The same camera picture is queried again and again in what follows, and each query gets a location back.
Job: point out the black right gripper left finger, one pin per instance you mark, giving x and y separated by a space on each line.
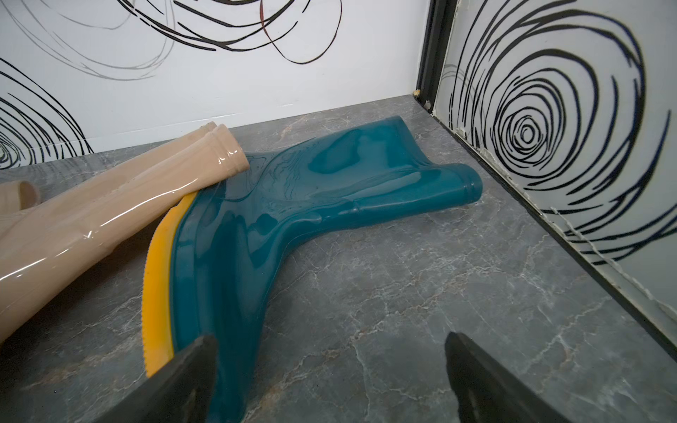
181 391

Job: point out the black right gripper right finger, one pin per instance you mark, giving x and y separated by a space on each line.
488 392

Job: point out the green rubber boot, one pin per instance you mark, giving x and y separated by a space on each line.
214 257

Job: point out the beige rubber boot right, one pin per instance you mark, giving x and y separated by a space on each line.
45 248

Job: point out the beige rubber boot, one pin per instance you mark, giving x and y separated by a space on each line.
22 195
45 248

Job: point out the beige rubber boot left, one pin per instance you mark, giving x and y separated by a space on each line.
22 195

